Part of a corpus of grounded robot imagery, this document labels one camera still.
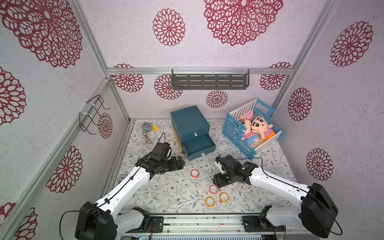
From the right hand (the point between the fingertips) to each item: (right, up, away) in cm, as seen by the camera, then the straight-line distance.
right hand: (221, 181), depth 83 cm
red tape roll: (-14, +2, +9) cm, 17 cm away
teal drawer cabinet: (-15, +29, +4) cm, 33 cm away
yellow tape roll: (-6, -11, -1) cm, 12 cm away
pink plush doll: (+21, +24, +14) cm, 35 cm away
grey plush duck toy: (-49, +31, +27) cm, 64 cm away
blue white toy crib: (+12, +28, +17) cm, 35 cm away
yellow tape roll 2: (+3, -9, -1) cm, 10 cm away
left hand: (-24, +9, -1) cm, 25 cm away
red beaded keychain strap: (-49, +22, +25) cm, 59 cm away
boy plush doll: (+28, +32, +15) cm, 45 cm away
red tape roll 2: (-4, -7, +1) cm, 8 cm away
